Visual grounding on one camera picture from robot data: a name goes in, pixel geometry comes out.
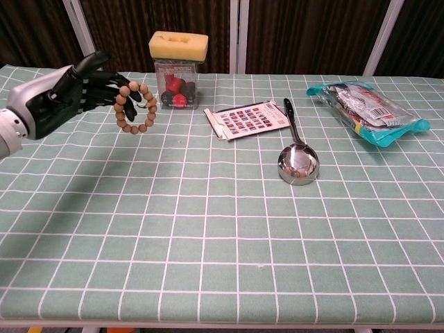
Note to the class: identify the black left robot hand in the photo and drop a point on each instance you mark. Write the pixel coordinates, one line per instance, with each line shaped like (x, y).
(52, 104)

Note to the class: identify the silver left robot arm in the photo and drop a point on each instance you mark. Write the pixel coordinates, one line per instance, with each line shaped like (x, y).
(8, 133)

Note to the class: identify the clear box of thread spools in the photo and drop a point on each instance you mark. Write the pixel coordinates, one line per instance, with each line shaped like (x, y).
(177, 90)

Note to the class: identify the yellow sponge block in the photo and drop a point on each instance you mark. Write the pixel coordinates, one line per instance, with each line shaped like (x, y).
(177, 52)

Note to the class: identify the colour swatch card packet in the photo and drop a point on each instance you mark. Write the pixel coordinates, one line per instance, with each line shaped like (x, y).
(249, 119)

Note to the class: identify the green checked tablecloth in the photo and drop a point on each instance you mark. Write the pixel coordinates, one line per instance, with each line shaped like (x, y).
(222, 243)

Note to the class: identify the orange plastic piece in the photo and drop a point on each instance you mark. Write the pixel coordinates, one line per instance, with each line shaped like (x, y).
(119, 330)
(34, 330)

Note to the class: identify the dark brown curtain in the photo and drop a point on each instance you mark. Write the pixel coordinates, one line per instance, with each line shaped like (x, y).
(312, 34)

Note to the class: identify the teal plastic snack bag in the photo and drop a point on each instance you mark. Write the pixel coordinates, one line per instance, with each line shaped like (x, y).
(367, 111)

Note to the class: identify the slanted white frame post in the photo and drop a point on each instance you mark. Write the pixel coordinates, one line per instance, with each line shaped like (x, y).
(383, 38)
(78, 27)

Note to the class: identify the upright white frame post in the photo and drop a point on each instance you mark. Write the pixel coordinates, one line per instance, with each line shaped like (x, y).
(234, 34)
(243, 34)

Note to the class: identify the white table frame bar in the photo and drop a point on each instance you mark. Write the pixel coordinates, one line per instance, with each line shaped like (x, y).
(243, 326)

